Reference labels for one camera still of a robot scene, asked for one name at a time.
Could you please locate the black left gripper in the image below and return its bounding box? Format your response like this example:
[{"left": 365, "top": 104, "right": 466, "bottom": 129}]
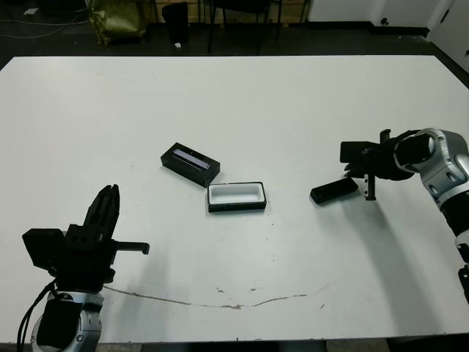
[{"left": 54, "top": 184, "right": 150, "bottom": 294}]

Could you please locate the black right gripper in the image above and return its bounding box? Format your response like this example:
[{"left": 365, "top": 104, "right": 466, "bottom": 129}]
[{"left": 343, "top": 128, "right": 407, "bottom": 201}]

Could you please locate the slim black camera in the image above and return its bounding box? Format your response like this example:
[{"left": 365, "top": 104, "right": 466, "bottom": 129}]
[{"left": 309, "top": 177, "right": 359, "bottom": 205}]

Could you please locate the black box lid with print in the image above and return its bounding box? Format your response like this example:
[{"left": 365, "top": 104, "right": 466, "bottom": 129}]
[{"left": 160, "top": 141, "right": 223, "bottom": 188}]

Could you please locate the black box base white insert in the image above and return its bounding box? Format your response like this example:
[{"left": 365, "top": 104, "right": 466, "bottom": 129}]
[{"left": 207, "top": 181, "right": 267, "bottom": 213}]

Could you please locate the white door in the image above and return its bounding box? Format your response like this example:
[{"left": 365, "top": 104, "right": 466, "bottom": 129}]
[{"left": 427, "top": 0, "right": 469, "bottom": 73}]

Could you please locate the olive green plastic bag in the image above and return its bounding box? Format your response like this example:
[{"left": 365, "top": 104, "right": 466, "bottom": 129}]
[{"left": 87, "top": 0, "right": 147, "bottom": 47}]

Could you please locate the tall black bin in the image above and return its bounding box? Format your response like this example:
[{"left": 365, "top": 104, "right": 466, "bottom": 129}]
[{"left": 161, "top": 1, "right": 190, "bottom": 45}]

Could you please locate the black office chair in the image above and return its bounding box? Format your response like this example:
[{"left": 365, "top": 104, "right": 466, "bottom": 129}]
[{"left": 207, "top": 0, "right": 283, "bottom": 56}]

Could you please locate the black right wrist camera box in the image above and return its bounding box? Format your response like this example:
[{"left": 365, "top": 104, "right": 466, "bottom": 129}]
[{"left": 339, "top": 141, "right": 372, "bottom": 165}]

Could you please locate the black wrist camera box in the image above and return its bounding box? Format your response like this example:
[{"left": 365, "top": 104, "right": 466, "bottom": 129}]
[
  {"left": 21, "top": 227, "right": 67, "bottom": 269},
  {"left": 339, "top": 141, "right": 372, "bottom": 165}
]

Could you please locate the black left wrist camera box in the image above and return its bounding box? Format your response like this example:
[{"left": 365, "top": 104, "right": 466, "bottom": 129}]
[{"left": 21, "top": 227, "right": 67, "bottom": 269}]

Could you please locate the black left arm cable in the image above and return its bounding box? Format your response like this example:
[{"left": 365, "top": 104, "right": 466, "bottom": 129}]
[{"left": 16, "top": 278, "right": 62, "bottom": 348}]

